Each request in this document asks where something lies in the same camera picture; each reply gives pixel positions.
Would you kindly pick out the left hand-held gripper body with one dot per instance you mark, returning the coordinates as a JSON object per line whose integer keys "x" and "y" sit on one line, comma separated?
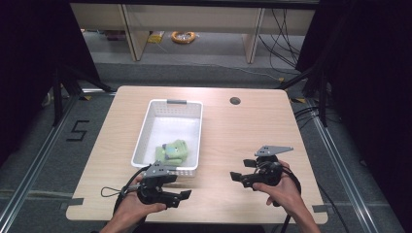
{"x": 152, "y": 191}

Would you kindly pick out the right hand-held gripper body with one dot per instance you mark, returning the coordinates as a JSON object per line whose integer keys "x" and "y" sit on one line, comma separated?
{"x": 270, "y": 173}

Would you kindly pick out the white plastic basket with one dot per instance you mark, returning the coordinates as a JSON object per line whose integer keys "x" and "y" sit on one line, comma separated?
{"x": 171, "y": 127}

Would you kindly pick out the person's right hand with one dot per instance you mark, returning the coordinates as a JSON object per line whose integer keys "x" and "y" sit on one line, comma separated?
{"x": 285, "y": 194}

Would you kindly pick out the person's left hand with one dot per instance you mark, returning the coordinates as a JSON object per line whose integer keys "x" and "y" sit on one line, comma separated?
{"x": 129, "y": 207}

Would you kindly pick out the grey tape strip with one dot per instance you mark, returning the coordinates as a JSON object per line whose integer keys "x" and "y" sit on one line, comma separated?
{"x": 73, "y": 202}
{"x": 320, "y": 208}

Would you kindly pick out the yellow black floor marker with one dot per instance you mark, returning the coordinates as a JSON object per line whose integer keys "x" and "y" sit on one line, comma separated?
{"x": 298, "y": 100}
{"x": 85, "y": 97}

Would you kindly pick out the black metal stand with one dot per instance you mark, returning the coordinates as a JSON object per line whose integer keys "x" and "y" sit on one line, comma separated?
{"x": 57, "y": 100}
{"x": 322, "y": 103}

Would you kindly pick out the black curtain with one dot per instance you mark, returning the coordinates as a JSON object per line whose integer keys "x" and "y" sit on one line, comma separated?
{"x": 32, "y": 64}
{"x": 372, "y": 81}

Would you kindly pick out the yellow packet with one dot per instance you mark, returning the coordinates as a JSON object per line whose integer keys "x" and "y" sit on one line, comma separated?
{"x": 156, "y": 37}

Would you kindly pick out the light wooden shelf unit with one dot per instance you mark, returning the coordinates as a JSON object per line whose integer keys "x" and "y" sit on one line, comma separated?
{"x": 194, "y": 16}

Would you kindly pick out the aluminium floor rail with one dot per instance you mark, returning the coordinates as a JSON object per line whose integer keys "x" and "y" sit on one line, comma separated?
{"x": 343, "y": 174}
{"x": 35, "y": 168}

